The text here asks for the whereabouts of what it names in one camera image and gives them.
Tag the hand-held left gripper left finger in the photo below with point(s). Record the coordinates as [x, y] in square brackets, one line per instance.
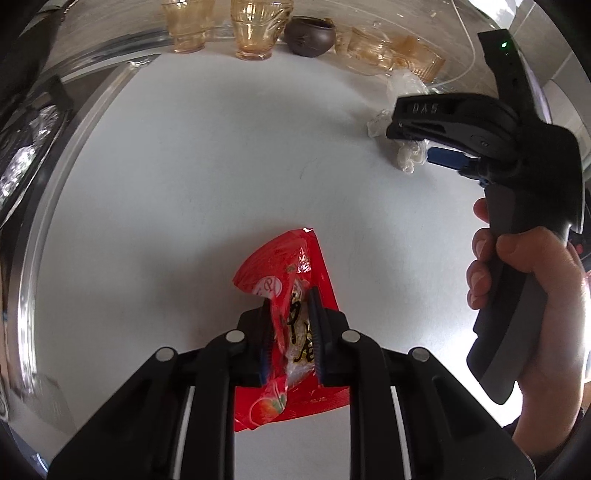
[265, 332]

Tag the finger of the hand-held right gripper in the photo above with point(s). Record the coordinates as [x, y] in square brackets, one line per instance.
[443, 117]
[450, 158]

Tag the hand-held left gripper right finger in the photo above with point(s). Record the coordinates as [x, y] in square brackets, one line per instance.
[318, 332]

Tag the clear plastic wrapper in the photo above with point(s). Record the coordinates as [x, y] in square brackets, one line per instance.
[404, 85]

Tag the red snack packet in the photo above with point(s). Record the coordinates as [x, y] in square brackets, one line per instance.
[277, 272]

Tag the person's right forearm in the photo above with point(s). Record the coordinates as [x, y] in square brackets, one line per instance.
[549, 406]

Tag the person's right hand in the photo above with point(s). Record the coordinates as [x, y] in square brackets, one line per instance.
[563, 295]

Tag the amber glass cup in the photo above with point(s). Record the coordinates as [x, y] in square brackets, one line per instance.
[418, 57]
[261, 25]
[367, 48]
[189, 23]

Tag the dark brown clay cup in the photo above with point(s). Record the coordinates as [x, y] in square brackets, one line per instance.
[309, 36]

